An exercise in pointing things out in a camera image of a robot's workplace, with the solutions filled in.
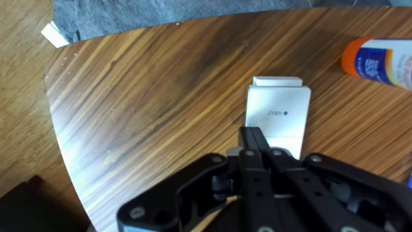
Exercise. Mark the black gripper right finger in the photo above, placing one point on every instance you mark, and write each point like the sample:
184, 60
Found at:
318, 203

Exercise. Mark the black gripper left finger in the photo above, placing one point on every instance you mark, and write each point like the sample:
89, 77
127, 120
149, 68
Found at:
256, 181

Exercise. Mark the white remote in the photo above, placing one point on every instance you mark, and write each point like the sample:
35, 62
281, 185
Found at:
279, 105

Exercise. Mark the upright glue stick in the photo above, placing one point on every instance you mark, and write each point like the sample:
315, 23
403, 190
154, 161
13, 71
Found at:
385, 60

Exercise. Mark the wooden side table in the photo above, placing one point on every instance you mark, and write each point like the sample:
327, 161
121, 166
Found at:
131, 108

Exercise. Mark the grey bed blanket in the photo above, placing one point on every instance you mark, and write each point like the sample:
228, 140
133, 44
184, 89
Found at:
85, 19

